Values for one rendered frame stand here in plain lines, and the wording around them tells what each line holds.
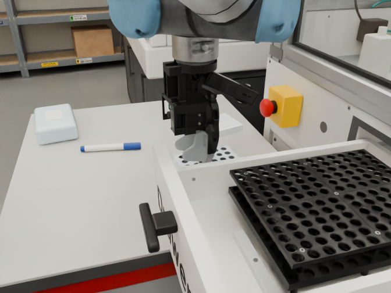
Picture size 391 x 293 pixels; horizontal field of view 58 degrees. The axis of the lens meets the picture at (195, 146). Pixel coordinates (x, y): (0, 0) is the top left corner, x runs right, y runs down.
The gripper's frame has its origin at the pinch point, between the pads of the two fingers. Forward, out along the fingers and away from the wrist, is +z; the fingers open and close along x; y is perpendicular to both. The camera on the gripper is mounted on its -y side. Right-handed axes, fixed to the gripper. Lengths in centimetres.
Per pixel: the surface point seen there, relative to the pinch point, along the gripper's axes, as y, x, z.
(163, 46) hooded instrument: -8, -55, -9
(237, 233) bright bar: 5.3, 23.2, -3.5
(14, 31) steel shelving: 60, -341, 34
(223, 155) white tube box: -5.4, -3.1, 1.5
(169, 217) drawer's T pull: 14.5, 24.1, -9.8
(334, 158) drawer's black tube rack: -12.5, 19.2, -8.7
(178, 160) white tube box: 3.9, -4.7, 1.5
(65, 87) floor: 23, -297, 81
